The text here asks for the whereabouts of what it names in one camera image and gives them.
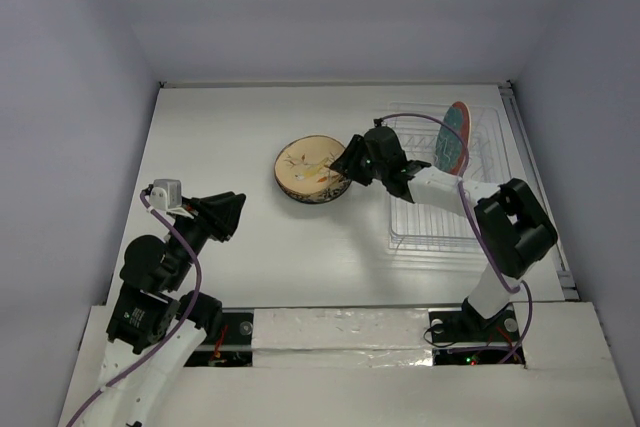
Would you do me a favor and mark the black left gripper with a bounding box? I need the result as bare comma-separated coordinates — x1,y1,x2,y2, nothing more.
166,189,246,287

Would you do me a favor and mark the yellow bird plate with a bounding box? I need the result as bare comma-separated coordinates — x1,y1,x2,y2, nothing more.
274,135,345,193

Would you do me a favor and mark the red plate with teal flower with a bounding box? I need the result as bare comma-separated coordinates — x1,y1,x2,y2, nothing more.
435,101,471,175

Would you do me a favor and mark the blue floral white plate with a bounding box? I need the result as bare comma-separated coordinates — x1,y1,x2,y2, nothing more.
276,177,351,205

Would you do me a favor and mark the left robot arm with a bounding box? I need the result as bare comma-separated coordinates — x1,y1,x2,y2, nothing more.
81,180,246,426

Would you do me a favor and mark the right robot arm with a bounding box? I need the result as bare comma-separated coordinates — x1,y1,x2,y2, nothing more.
330,126,558,343

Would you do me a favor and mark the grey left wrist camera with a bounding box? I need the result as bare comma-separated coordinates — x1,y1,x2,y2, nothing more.
148,179,182,212

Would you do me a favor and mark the white wire dish rack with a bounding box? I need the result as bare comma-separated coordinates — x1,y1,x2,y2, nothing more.
386,102,512,255

